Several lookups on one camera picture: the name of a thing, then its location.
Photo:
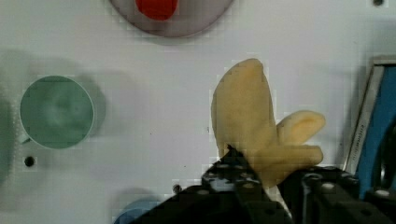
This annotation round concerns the red ketchup bottle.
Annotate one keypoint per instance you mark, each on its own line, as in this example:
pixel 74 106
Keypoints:
pixel 158 10

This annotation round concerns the yellow plush banana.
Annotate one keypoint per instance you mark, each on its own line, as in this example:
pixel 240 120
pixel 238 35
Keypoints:
pixel 243 118

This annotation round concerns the grey round plate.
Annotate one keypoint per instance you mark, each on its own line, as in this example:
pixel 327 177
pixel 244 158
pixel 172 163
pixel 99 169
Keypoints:
pixel 191 17

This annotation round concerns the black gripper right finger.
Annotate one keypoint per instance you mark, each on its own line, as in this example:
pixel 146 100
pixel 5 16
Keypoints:
pixel 328 195

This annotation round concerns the blue bowl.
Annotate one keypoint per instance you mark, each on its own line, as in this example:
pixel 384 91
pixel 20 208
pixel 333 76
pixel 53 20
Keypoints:
pixel 135 210

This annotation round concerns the green mug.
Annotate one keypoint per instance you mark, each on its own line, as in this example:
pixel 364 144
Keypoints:
pixel 59 112

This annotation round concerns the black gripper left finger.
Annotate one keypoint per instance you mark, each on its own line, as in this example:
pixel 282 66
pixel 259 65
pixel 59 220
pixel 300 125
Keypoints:
pixel 230 192

